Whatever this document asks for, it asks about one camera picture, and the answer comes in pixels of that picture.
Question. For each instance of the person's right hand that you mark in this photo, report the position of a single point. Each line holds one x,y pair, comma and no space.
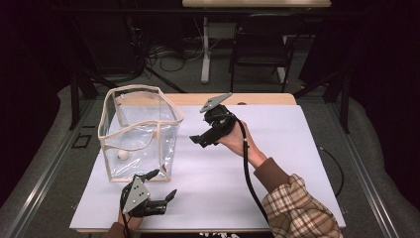
239,142

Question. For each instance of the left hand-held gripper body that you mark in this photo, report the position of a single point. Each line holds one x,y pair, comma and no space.
135,196

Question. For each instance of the light desk with white legs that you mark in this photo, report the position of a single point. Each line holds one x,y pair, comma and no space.
205,59

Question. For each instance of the white table mat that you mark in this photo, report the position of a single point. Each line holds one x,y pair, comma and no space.
214,185

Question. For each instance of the person's left hand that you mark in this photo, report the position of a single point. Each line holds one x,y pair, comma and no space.
132,223

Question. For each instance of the small white ball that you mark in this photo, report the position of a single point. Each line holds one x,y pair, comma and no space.
123,154

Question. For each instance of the black metal stand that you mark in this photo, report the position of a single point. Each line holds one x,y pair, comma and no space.
345,105
75,99

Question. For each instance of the clear plastic bag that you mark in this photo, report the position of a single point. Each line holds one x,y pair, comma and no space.
138,99

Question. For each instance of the black floor socket frame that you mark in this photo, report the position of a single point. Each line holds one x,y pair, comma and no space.
82,141

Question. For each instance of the grey metal floor rail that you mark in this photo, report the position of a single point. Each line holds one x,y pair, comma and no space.
363,178
49,168

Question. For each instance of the person's dark printed clothing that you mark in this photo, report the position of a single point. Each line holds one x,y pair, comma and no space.
219,235

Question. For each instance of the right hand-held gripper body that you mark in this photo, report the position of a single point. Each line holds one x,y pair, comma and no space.
221,120

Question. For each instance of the black chair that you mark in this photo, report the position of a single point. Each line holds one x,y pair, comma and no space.
261,46

